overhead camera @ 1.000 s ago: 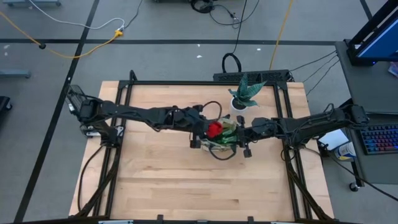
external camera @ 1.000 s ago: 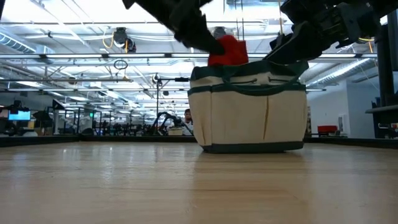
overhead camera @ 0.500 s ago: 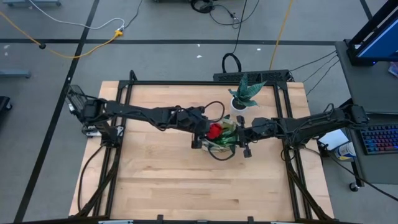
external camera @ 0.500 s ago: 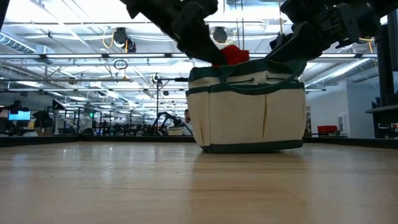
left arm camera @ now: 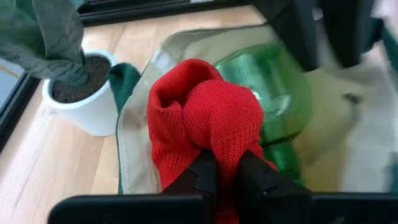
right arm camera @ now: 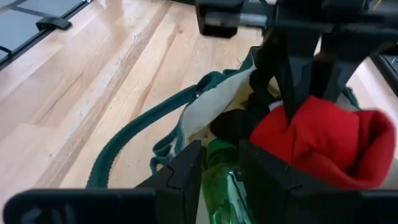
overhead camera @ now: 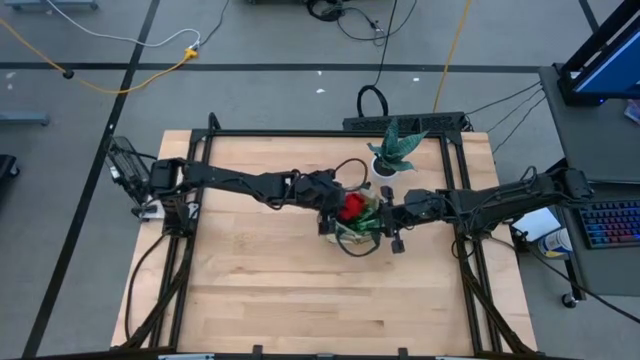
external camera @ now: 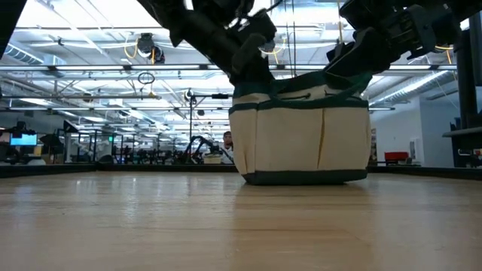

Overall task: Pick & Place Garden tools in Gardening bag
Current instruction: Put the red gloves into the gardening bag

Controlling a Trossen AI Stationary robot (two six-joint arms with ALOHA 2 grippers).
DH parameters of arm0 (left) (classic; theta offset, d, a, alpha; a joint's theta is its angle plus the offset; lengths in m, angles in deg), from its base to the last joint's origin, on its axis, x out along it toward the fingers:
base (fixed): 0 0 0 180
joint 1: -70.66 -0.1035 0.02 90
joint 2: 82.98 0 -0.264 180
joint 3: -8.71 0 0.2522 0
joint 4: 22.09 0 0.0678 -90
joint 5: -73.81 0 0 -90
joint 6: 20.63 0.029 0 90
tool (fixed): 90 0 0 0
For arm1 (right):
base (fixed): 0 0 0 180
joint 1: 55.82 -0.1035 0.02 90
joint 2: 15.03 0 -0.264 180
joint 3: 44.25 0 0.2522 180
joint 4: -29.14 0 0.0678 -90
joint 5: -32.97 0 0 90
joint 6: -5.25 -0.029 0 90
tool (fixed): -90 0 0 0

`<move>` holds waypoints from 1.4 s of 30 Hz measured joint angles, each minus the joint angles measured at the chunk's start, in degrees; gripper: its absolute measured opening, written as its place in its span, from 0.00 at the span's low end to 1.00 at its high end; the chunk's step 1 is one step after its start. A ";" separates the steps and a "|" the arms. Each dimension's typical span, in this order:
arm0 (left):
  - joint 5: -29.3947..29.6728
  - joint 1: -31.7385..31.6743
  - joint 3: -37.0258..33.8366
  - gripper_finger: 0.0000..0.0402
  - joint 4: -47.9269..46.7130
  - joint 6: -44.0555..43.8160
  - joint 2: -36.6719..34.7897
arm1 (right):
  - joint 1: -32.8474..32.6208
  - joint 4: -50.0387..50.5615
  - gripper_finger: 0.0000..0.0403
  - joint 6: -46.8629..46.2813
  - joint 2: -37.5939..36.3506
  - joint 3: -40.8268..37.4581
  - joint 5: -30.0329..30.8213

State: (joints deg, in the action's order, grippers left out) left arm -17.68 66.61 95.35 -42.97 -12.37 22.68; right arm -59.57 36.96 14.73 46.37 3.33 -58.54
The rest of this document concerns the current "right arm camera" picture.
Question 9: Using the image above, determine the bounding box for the green spray bottle white trigger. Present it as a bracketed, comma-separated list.
[201, 138, 257, 224]

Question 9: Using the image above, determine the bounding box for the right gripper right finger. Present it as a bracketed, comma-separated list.
[239, 139, 398, 224]

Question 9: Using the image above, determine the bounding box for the cream and green gardening bag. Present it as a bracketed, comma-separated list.
[86, 46, 361, 190]

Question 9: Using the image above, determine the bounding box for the red and black gardening glove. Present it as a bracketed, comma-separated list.
[210, 68, 397, 190]

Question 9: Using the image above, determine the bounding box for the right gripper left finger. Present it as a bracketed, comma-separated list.
[2, 139, 203, 224]

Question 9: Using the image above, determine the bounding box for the black frame clip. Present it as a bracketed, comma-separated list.
[35, 17, 73, 31]

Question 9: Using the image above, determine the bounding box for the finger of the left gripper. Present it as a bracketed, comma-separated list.
[310, 34, 368, 101]
[262, 29, 297, 124]

